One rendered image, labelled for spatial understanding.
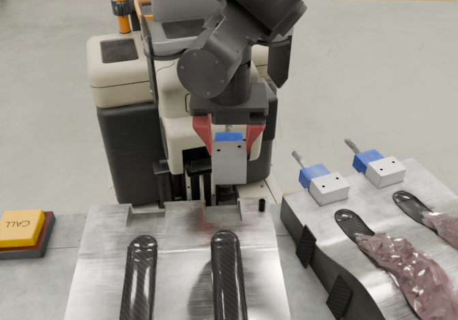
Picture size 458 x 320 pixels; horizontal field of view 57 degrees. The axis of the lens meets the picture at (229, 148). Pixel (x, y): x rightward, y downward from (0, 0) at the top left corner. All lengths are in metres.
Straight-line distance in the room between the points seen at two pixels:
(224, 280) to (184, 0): 0.48
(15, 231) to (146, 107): 0.61
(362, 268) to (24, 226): 0.50
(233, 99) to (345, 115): 1.93
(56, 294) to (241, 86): 0.39
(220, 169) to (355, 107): 1.97
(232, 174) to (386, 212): 0.25
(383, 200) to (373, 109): 1.85
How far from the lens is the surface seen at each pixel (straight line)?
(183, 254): 0.57
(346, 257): 0.60
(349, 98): 2.61
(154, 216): 0.65
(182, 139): 0.92
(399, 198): 0.73
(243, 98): 0.55
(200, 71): 0.45
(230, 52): 0.43
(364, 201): 0.71
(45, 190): 2.07
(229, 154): 0.60
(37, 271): 0.72
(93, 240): 0.60
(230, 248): 0.57
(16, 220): 0.75
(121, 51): 1.24
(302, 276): 0.66
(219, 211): 0.64
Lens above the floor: 1.34
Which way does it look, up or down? 39 degrees down
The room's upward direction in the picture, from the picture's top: straight up
